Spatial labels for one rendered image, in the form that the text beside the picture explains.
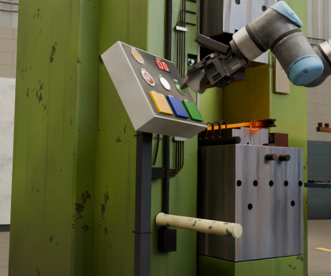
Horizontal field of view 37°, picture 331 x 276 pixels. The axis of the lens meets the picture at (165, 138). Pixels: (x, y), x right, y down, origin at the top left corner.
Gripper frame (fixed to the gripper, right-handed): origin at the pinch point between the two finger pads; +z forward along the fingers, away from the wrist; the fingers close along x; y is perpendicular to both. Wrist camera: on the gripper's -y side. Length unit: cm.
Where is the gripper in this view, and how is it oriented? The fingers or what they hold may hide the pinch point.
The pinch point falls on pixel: (183, 84)
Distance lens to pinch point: 147.7
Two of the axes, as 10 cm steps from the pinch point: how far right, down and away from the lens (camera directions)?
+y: 4.2, 8.5, -3.3
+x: 5.2, 0.7, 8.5
